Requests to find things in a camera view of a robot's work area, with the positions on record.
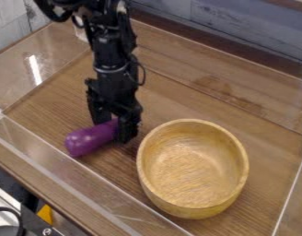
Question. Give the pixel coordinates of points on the purple toy eggplant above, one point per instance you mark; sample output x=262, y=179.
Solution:
x=85, y=140

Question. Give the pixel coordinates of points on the brown wooden bowl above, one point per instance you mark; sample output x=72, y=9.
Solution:
x=192, y=167

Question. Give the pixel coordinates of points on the clear acrylic corner bracket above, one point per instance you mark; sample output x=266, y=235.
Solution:
x=78, y=29

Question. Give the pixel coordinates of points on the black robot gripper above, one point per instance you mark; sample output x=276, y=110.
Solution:
x=112, y=97

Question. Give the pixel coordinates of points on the clear acrylic tray enclosure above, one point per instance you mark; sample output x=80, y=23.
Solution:
x=201, y=77

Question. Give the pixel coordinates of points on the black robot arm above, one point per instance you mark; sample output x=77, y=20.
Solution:
x=105, y=21

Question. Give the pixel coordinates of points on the black device with yellow part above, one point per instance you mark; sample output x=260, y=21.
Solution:
x=20, y=217

